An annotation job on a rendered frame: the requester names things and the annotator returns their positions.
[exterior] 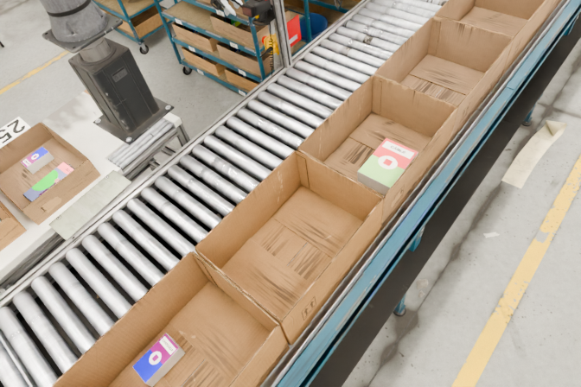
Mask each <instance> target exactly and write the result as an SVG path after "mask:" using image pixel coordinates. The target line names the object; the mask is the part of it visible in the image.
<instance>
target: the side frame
mask: <svg viewBox="0 0 581 387"><path fill-rule="evenodd" d="M580 10H581V0H571V1H570V2H569V3H568V5H567V6H566V7H565V9H564V10H563V11H562V13H561V14H560V15H559V17H558V18H557V20H556V21H555V22H554V24H553V25H552V26H551V27H550V28H549V29H548V31H547V32H546V34H545V35H544V36H543V38H542V39H541V40H540V42H539V43H538V44H537V46H536V47H535V48H534V50H533V51H532V52H531V53H530V54H529V56H528V57H527V59H526V60H525V61H524V63H523V64H522V65H521V66H520V68H519V69H518V71H517V72H516V73H515V75H514V76H513V78H512V79H511V80H510V81H509V82H508V83H507V85H506V86H505V87H504V89H503V90H502V91H501V93H500V94H499V96H498V97H497V98H496V100H495V101H494V102H493V104H492V105H491V106H490V107H489V108H488V110H487V111H486V112H485V114H484V115H483V116H482V118H481V119H480V120H479V122H478V123H477V124H476V126H475V127H474V129H473V130H472V131H471V132H470V133H469V135H468V136H467V137H466V138H465V140H464V141H463V143H462V144H461V145H460V147H459V148H458V149H457V151H456V152H455V154H454V155H453V156H452V157H451V158H450V159H449V161H448V162H447V163H446V165H445V166H444V168H443V169H442V170H441V172H440V173H439V174H438V176H437V177H436V178H435V180H434V181H433V182H432V184H430V186H429V187H428V188H427V190H426V191H425V193H424V194H423V195H422V196H421V198H420V199H419V200H418V202H417V203H416V205H415V206H414V207H413V209H412V210H411V211H410V212H409V213H408V214H407V216H406V217H405V219H404V220H403V221H402V223H401V224H400V225H399V227H398V228H397V230H396V231H395V232H394V233H393V235H392V236H391V237H390V238H389V239H388V241H387V242H386V244H385V245H384V246H383V248H382V249H381V250H380V252H379V253H378V254H377V256H376V257H375V258H374V260H373V261H372V262H371V263H370V264H369V266H368V267H367V269H366V270H365V271H364V272H363V274H362V275H361V277H360V278H359V279H358V281H357V282H356V283H355V285H354V286H353V287H352V288H351V289H350V290H349V292H348V293H347V295H346V296H345V297H344V299H343V300H342V302H341V303H340V304H339V306H338V307H337V308H336V309H335V311H334V312H333V313H332V315H330V317H329V318H328V320H327V321H326V322H325V324H324V325H323V326H322V328H321V329H320V330H319V332H318V333H317V334H316V336H315V337H314V339H313V340H312V341H311V342H310V343H309V345H308V346H307V347H306V348H305V350H304V351H303V353H302V354H301V355H300V357H299V358H298V359H297V361H296V362H295V364H294V365H293V366H292V367H291V368H290V369H289V371H288V372H287V373H286V375H285V376H284V378H283V379H282V380H281V382H280V383H279V384H278V386H277V387H309V385H310V384H311V382H312V381H313V379H314V378H315V377H316V375H317V374H318V372H319V371H320V370H321V369H322V367H323V366H324V364H325V363H326V362H327V360H328V359H329V357H330V356H331V354H332V353H333V352H334V350H335V349H336V348H337V347H338V345H339V344H340V343H341V341H342V339H343V338H344V337H345V335H346V334H347V333H348V331H349V329H350V328H351V327H352V326H353V324H354V323H355V322H356V320H357V319H358V318H359V316H360V315H361V313H362V312H363V310H364V309H365V308H366V306H367V304H368V303H369V302H370V301H371V300H372V298H373V297H374V295H375V294H376V293H377V291H378V290H379V288H380V287H381V285H382V284H383V283H384V281H385V280H386V279H387V278H388V276H389V275H390V273H391V272H392V271H393V269H394V268H395V266H396V265H397V263H398V262H399V260H400V259H401V258H402V257H403V256H404V254H405V253H406V251H407V250H408V248H409V247H410V246H411V244H412V243H413V241H414V240H415V238H416V237H417V236H418V234H419V233H420V232H421V231H422V229H423V228H424V227H425V225H426V223H427V222H428V221H429V219H430V218H431V216H432V215H433V213H434V212H435V211H436V210H437V208H438V207H439V206H440V204H441V203H442V202H443V200H444V198H445V197H446V196H447V194H448V193H449V191H450V190H451V189H452V188H453V187H454V185H455V184H456V182H457V181H458V179H459V178H460V177H461V175H462V174H463V172H464V171H465V169H466V168H467V167H468V166H469V164H470V163H471V162H472V160H473V159H474V157H475V156H476V154H477V153H478V152H479V150H480V149H481V147H482V146H483V144H484V143H485V142H486V141H487V140H488V138H489V137H490V135H491V134H492V132H493V131H494V130H495V128H496V126H497V125H498V124H499V122H500V121H501V120H502V119H503V117H504V116H505V115H506V113H507V112H508V110H509V109H510V107H511V106H512V105H513V103H514V101H515V100H516V99H517V98H518V97H519V96H520V94H521V92H522V91H523V90H524V88H525V87H526V86H527V84H528V82H529V81H530V80H531V78H532V77H533V76H534V75H535V73H536V72H537V71H538V69H539V68H540V66H541V65H542V63H543V62H544V61H545V59H546V57H547V56H548V55H549V53H551V51H552V50H553V48H554V47H555V46H556V44H557V43H558V41H559V40H560V38H561V37H562V35H563V34H564V33H565V31H566V30H567V29H568V28H569V26H570V25H571V23H572V22H573V21H574V19H575V18H576V16H577V15H578V13H579V12H580Z"/></svg>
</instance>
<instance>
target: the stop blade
mask: <svg viewBox="0 0 581 387"><path fill-rule="evenodd" d="M0 340H1V341H2V343H3V345H4V347H5V348H6V350H7V351H8V353H9V355H10V356H11V357H12V359H13V361H14V362H15V364H16V366H17V367H18V369H19V371H20V372H21V373H22V375H23V377H24V378H25V380H26V381H27V383H28V385H29V387H38V386H37V385H36V383H35V381H34V379H33V378H32V377H31V376H30V374H29V372H28V370H27V369H26V367H25V366H24V364H23V363H22V361H21V360H20V358H19V357H18V355H17V354H16V352H15V350H14V349H13V347H12V345H11V344H10V343H9V341H8V340H7V338H6V336H5V335H4V333H3V331H2V330H1V328H0Z"/></svg>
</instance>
